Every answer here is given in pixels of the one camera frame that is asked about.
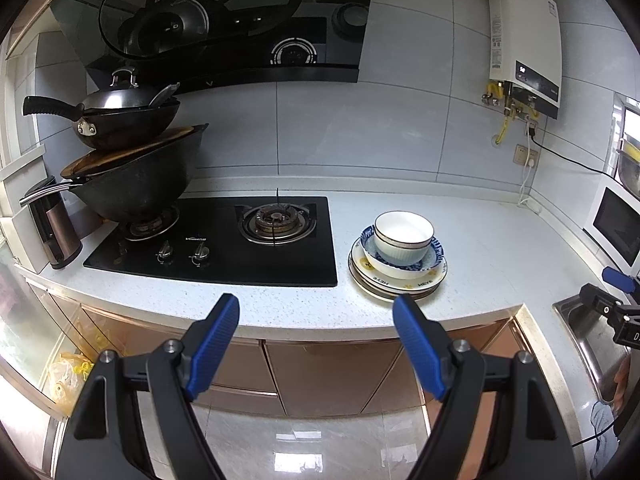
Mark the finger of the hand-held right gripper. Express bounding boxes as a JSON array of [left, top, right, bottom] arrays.
[[601, 266, 640, 292], [579, 283, 626, 313]]

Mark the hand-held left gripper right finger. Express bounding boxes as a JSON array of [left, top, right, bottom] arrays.
[[392, 294, 573, 480]]

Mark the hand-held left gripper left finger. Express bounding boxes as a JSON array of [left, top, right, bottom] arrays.
[[55, 294, 240, 480]]

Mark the large yellow bear plate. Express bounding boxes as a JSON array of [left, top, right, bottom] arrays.
[[356, 282, 442, 303]]

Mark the small yellow bear plate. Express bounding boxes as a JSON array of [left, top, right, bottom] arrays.
[[349, 237, 449, 293]]

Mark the blue patterned bowl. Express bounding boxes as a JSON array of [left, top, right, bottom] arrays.
[[362, 225, 445, 281]]

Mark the ribbed yellow flower bowl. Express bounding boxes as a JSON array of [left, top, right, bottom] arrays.
[[374, 225, 434, 266]]

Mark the white brown-rimmed bowl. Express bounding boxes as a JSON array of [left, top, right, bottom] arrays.
[[375, 211, 433, 248]]

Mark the person's right forearm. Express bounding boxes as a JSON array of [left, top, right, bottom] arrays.
[[612, 355, 633, 406]]

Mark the stainless steel sink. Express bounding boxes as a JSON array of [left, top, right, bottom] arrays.
[[552, 295, 631, 406]]

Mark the white microwave oven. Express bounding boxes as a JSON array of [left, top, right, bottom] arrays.
[[582, 186, 640, 276]]

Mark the steel basin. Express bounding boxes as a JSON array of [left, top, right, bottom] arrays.
[[616, 152, 640, 187]]

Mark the light blue cloth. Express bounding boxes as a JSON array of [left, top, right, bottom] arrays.
[[590, 402, 621, 478]]

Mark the black gas stove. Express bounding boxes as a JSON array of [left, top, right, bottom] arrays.
[[83, 196, 339, 288]]

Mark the yellow plastic bag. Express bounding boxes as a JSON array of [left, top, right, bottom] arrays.
[[47, 350, 96, 406]]

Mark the large black wok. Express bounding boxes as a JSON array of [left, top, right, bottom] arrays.
[[20, 124, 210, 225]]

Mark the brown electric kettle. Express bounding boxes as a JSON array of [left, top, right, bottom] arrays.
[[27, 176, 83, 270]]

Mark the white box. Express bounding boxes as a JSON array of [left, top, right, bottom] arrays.
[[0, 207, 48, 275]]

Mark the small black wok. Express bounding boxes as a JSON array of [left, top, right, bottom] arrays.
[[22, 95, 182, 152]]

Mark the white gas water heater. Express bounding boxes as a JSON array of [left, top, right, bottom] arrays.
[[487, 0, 562, 121]]

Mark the steel spatula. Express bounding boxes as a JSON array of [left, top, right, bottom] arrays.
[[149, 82, 180, 109]]

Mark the steel wok lid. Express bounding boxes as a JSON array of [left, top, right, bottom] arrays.
[[82, 67, 173, 111]]

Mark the black glass range hood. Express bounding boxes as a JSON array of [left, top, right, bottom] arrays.
[[49, 0, 377, 95]]

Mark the thin black cable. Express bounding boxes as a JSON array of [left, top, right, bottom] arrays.
[[570, 422, 621, 449]]

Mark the black power cable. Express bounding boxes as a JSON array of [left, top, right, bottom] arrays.
[[527, 127, 618, 179]]

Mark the white power cable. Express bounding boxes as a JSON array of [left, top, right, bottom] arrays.
[[517, 160, 544, 211]]

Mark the window frame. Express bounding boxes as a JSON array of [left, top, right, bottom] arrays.
[[611, 91, 640, 176]]

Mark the yellow gas hose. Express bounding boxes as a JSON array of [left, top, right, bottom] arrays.
[[494, 110, 516, 148]]

